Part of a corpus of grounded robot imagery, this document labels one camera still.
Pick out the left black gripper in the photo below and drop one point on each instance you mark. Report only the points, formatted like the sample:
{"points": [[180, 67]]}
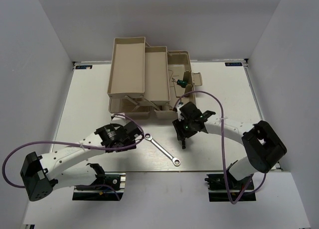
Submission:
{"points": [[131, 147]]}

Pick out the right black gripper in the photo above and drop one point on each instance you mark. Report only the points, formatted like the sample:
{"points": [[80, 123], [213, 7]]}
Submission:
{"points": [[182, 134]]}

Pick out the stubby green screwdriver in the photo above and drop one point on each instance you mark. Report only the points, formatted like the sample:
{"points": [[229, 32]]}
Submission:
{"points": [[181, 83]]}

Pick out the beige cantilever toolbox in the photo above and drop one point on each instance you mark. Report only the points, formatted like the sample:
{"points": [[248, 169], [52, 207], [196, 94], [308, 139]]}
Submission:
{"points": [[141, 79]]}

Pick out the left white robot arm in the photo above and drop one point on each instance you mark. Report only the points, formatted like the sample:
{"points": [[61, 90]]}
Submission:
{"points": [[42, 174]]}

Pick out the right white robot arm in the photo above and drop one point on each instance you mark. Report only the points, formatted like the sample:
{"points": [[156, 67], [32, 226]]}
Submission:
{"points": [[262, 145]]}

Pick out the large ratchet wrench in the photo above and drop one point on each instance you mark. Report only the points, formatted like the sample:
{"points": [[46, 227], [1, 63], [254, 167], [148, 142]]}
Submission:
{"points": [[176, 162]]}

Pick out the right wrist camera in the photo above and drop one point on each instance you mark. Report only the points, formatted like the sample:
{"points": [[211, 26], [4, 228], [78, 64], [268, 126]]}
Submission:
{"points": [[178, 111]]}

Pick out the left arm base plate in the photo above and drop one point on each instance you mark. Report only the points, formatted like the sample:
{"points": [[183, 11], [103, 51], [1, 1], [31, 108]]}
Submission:
{"points": [[111, 188]]}

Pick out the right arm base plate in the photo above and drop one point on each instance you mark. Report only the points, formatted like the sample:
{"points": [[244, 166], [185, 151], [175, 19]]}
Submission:
{"points": [[217, 189]]}

